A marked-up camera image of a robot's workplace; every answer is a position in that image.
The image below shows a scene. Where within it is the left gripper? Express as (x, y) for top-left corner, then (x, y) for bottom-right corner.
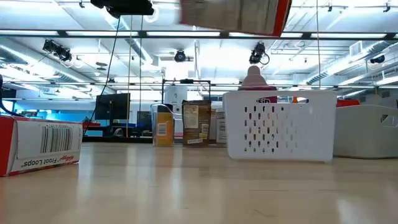
(90, 0), (155, 19)

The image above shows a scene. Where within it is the red Froot Loops cereal box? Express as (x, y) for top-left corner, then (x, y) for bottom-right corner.
(179, 0), (293, 37)
(0, 114), (84, 177)

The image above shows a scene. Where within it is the orange spice jar black lid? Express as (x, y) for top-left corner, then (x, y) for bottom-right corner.
(154, 104), (175, 147)

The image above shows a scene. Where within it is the brown label jar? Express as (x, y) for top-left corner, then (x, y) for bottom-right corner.
(182, 100), (213, 147)

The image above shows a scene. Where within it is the white perforated plastic basket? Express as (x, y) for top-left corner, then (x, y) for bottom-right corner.
(222, 90), (339, 163)

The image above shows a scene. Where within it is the black computer monitor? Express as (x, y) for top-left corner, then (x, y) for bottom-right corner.
(95, 92), (131, 138)

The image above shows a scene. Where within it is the red storage box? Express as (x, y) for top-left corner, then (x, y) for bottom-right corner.
(335, 98), (361, 108)

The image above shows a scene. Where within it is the gray plastic bin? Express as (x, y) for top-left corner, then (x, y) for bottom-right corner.
(333, 104), (398, 159)

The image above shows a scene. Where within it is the hanging black cable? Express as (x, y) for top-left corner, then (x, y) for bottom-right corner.
(83, 15), (122, 135)

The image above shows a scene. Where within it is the pink handle box grater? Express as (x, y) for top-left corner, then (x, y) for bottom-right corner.
(241, 65), (269, 91)

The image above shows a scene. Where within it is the black curved cable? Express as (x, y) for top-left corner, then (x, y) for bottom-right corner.
(0, 74), (22, 118)

